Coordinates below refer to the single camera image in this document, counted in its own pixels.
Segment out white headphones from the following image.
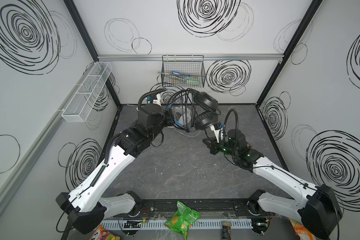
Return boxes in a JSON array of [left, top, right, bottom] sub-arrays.
[[171, 106, 201, 138]]

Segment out black blue headphones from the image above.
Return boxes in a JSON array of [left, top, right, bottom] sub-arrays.
[[166, 88, 221, 131]]

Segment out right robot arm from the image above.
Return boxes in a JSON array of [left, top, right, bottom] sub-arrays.
[[195, 111, 343, 240]]

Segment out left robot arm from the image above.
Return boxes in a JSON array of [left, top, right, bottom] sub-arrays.
[[56, 89, 167, 234]]

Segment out dark can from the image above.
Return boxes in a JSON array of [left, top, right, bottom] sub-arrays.
[[222, 222, 232, 240]]

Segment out green snack bag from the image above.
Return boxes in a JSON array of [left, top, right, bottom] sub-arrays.
[[165, 201, 201, 240]]

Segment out orange snack bag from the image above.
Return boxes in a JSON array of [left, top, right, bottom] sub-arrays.
[[289, 219, 316, 240]]

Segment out colourful snack packet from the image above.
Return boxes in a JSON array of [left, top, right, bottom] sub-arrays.
[[90, 226, 120, 240]]

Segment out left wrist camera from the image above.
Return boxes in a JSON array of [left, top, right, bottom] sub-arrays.
[[152, 94, 162, 106]]

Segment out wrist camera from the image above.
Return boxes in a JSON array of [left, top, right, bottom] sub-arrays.
[[152, 94, 162, 106], [210, 123, 225, 144]]

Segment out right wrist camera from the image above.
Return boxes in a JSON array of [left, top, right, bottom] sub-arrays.
[[210, 123, 225, 144]]

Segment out black wire basket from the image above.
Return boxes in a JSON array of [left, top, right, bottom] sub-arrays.
[[159, 60, 206, 88]]

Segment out white slotted cable duct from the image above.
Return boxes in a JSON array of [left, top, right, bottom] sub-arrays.
[[100, 219, 253, 231]]

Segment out clear wall shelf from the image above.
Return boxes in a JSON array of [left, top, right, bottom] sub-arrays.
[[62, 62, 112, 123]]

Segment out aluminium wall rail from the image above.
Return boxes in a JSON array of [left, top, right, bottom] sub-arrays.
[[98, 53, 284, 62]]

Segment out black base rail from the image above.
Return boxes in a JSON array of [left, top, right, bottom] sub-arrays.
[[135, 199, 253, 218]]

